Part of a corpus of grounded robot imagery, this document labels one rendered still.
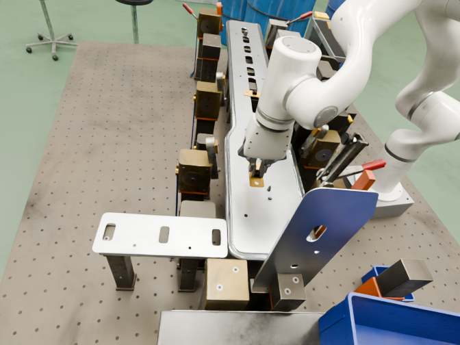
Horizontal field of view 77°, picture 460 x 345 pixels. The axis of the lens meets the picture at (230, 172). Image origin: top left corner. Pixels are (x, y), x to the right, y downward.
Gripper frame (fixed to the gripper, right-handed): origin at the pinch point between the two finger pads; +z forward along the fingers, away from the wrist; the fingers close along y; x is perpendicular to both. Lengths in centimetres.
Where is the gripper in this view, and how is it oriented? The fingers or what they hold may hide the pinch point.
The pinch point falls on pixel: (257, 168)
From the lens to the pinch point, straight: 72.7
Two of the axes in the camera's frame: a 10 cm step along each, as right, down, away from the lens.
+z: -1.5, 6.5, 7.4
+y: -9.9, -0.8, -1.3
